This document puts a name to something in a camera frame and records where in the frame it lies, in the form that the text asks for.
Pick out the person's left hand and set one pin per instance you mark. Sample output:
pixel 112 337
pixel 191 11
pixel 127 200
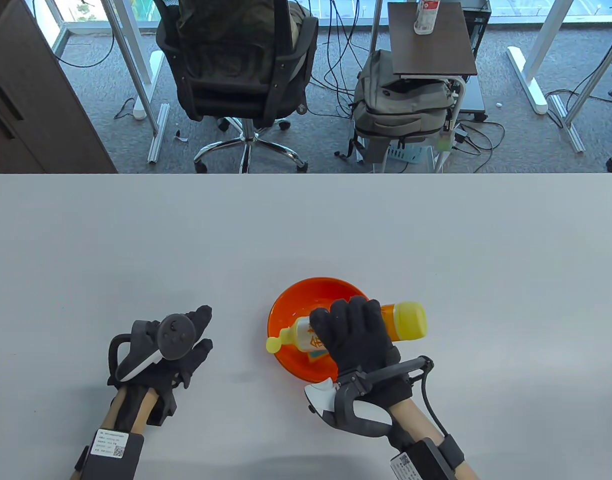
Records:
pixel 200 350

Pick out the person's right hand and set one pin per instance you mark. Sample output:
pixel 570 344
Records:
pixel 356 330

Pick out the green yellow sponge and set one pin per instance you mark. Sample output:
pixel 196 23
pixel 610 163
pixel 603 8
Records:
pixel 316 356

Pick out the yellow dish soap bottle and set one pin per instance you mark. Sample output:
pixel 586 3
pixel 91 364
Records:
pixel 408 322

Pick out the orange plastic bowl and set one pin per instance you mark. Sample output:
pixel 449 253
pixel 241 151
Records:
pixel 296 300

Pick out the person's right forearm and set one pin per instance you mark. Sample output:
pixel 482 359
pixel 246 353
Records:
pixel 411 415

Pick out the person's left forearm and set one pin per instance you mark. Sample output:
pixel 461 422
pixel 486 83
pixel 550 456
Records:
pixel 117 407

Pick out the grey left hand controller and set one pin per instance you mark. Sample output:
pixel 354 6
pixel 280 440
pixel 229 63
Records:
pixel 176 335

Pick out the grey hand controller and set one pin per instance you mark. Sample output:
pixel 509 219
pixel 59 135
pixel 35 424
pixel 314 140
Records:
pixel 176 335
pixel 346 415

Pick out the grey right hand controller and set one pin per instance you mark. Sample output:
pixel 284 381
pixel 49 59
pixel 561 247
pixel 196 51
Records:
pixel 346 415

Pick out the black left wrist sensor box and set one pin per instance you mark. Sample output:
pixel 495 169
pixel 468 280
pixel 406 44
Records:
pixel 111 465

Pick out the black wrist sensor box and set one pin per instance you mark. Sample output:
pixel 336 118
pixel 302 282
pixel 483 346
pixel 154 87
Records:
pixel 111 465
pixel 426 462

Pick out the black right wrist sensor box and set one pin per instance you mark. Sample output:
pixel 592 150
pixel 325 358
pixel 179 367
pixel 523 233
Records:
pixel 426 462

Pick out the grey backpack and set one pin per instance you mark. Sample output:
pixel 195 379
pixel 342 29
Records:
pixel 401 110

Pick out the black cart base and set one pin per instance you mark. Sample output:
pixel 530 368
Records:
pixel 473 100

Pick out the black office chair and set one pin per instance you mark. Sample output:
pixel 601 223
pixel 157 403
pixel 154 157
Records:
pixel 236 85

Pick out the white desk leg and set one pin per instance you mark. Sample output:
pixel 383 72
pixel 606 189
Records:
pixel 528 75
pixel 146 85

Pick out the dark brown side table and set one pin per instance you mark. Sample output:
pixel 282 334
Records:
pixel 436 55

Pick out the dark brown cabinet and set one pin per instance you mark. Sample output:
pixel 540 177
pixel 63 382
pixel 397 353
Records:
pixel 36 100

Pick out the clear bottle red label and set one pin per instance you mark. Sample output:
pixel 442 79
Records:
pixel 426 22

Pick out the black computer tower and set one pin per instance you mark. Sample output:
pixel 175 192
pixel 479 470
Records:
pixel 478 25

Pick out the white cart frame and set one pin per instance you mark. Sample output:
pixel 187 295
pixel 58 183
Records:
pixel 443 160

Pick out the aluminium rail on floor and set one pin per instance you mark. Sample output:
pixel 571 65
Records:
pixel 158 132

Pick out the aluminium frame leg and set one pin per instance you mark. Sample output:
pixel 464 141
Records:
pixel 570 125

